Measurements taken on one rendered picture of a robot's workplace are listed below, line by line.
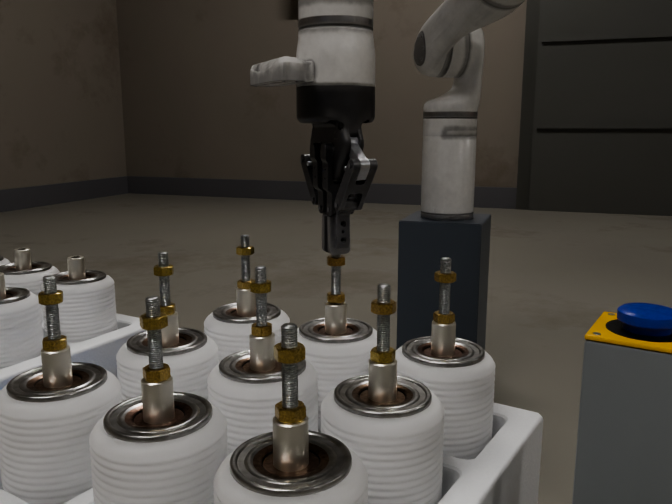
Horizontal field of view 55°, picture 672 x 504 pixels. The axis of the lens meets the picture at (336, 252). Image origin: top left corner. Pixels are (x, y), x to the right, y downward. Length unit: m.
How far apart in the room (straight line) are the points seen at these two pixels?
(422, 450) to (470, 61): 0.76
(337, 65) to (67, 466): 0.40
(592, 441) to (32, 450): 0.41
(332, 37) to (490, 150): 3.23
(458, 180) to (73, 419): 0.76
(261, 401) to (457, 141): 0.68
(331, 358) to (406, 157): 3.31
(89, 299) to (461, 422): 0.53
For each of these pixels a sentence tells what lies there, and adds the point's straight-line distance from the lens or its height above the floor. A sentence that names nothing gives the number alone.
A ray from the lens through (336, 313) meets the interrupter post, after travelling 0.65.
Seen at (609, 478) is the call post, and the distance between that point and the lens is 0.52.
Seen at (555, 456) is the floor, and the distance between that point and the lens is 1.00.
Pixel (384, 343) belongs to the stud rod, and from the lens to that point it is 0.49.
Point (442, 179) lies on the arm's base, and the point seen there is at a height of 0.37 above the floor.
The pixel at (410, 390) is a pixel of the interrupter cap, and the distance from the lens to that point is 0.52.
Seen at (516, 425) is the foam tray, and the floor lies 0.18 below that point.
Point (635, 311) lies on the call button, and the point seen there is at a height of 0.33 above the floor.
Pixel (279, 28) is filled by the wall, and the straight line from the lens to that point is 4.19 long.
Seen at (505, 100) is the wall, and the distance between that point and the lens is 3.80.
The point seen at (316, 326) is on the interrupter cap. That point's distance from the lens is 0.67.
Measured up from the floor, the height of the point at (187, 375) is 0.23.
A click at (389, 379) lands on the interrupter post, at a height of 0.27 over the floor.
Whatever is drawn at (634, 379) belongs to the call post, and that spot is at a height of 0.29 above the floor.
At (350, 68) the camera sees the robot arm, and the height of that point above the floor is 0.51.
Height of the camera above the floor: 0.46
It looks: 11 degrees down
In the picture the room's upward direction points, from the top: straight up
